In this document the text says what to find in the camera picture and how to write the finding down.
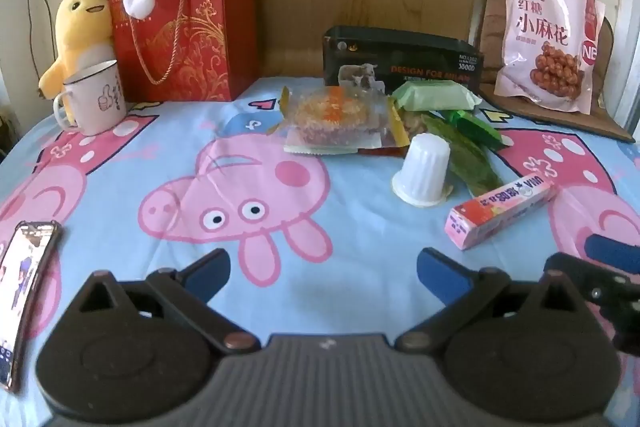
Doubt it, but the brown seat cushion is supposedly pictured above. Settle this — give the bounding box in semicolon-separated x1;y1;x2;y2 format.
472;0;637;144

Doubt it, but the yellow plush duck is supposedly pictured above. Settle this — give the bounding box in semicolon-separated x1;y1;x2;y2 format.
39;0;118;100

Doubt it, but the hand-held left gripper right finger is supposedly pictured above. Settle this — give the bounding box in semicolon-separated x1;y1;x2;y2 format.
395;248;583;353

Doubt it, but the large pink snack bag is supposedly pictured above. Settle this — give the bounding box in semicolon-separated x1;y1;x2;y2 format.
494;0;607;115

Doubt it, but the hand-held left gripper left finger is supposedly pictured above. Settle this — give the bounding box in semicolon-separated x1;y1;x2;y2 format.
75;248;261;353

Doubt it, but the white enamel mug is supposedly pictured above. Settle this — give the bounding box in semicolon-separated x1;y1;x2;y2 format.
52;59;128;136

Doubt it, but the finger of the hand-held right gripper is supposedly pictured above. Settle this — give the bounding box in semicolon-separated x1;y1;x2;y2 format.
544;252;640;353
584;234;640;264

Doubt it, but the yellow-edged peanut packet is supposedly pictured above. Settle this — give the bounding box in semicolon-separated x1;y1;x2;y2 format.
387;99;427;148

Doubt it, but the red gift bag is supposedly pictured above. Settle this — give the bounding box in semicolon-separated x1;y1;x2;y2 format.
107;0;261;104

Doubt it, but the white jelly cup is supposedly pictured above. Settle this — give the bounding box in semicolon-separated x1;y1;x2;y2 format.
391;133;453;208

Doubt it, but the light green packet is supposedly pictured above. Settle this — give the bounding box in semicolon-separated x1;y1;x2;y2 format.
391;79;483;112

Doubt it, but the bright green candy packet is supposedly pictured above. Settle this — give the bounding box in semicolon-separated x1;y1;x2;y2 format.
445;109;505;150

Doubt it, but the pink candy box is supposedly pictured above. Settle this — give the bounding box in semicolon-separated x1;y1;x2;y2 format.
445;177;558;251

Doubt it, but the black cardboard box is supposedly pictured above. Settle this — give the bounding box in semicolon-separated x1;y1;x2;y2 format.
322;26;485;98

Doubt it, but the orange red snack packet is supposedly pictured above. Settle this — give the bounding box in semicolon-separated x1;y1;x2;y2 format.
280;86;411;156

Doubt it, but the printed cartoon blanket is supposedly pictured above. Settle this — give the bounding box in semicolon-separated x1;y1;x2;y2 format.
0;76;640;427

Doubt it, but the dark green packet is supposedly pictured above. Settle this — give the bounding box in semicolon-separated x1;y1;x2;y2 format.
422;114;505;198

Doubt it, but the smartphone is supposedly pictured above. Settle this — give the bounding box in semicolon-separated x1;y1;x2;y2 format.
0;220;63;393

